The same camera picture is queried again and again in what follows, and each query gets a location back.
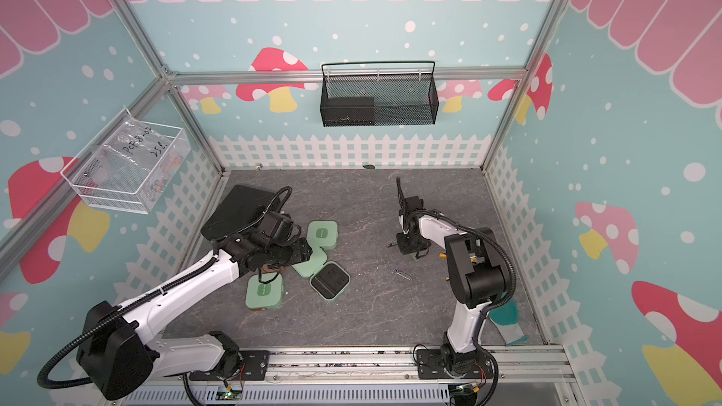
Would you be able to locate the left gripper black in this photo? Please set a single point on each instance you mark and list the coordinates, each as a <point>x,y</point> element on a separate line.
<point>300,252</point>

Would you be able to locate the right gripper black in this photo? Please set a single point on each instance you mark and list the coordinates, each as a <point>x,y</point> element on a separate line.
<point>400,237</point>

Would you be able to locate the green clipper case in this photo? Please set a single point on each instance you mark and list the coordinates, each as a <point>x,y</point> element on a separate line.
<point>265,292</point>
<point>324,276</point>
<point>323,234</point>

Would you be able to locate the brown clipper case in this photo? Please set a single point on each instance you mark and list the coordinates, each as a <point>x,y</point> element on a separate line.
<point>275,267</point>

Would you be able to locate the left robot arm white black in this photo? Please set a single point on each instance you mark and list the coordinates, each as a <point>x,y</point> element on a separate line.
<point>120,347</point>

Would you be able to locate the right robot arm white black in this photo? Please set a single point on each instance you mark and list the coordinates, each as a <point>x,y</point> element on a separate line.
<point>481,276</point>

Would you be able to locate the black plastic tool case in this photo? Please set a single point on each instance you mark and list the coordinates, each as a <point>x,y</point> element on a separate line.
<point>241,209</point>

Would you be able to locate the green work glove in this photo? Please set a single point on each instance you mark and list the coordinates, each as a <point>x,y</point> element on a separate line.
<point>506,320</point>

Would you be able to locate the black box in basket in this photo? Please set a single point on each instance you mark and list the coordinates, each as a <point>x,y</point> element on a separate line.
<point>348,111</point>

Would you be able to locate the black wire mesh basket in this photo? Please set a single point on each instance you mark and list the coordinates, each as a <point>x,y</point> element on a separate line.
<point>404,92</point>

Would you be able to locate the clear acrylic wall bin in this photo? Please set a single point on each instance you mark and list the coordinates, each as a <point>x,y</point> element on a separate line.
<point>128,166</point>

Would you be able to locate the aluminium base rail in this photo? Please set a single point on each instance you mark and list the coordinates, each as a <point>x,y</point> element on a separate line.
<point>395,364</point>

